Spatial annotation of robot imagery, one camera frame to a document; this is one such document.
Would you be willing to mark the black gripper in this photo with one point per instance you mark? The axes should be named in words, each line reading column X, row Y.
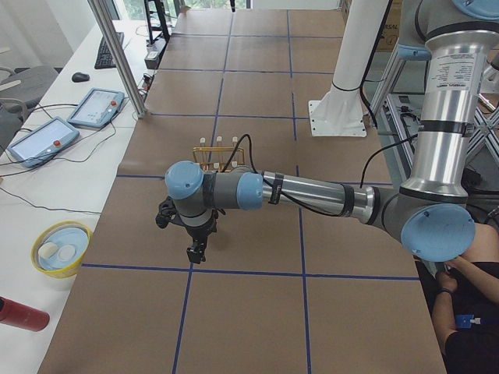
column 198, row 232

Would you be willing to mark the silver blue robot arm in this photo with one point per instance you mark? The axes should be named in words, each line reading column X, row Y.
column 195, row 191

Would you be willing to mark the white round lid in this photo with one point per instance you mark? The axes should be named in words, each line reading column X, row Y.
column 66, row 253

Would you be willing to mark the yellow rimmed blue bowl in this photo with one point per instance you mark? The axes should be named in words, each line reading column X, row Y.
column 62, row 233

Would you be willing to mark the white round block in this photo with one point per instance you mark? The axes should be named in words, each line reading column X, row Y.
column 47, row 250

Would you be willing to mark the far blue teach pendant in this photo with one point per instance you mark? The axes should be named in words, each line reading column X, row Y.
column 97, row 108

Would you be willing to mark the blue teach pendant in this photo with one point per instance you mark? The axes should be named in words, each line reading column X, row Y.
column 42, row 144
column 97, row 108

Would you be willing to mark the red thermos bottle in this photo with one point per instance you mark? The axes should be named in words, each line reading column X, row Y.
column 23, row 316

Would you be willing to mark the near blue teach pendant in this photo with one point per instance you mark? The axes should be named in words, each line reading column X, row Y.
column 42, row 144

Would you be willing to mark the black power strip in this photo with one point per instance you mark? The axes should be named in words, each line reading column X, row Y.
column 155, row 50

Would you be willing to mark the black computer mouse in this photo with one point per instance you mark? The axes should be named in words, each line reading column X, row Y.
column 80, row 77

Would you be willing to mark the black keyboard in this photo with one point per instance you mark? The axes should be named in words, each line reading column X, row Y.
column 104, row 59

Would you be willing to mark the grey office chair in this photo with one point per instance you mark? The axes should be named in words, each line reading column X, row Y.
column 26, row 88

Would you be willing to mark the cardboard box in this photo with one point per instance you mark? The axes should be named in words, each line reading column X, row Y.
column 386, row 27

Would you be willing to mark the person in black shirt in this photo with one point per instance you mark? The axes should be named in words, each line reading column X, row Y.
column 463, row 305

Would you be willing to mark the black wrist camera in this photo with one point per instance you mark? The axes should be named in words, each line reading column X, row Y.
column 166, row 213

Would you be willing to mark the gold wire cup holder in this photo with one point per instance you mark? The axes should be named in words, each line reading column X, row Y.
column 219, row 158

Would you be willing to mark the aluminium frame post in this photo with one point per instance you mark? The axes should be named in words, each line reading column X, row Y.
column 107, row 28

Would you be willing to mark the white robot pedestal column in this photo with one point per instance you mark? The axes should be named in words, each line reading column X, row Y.
column 339, row 113

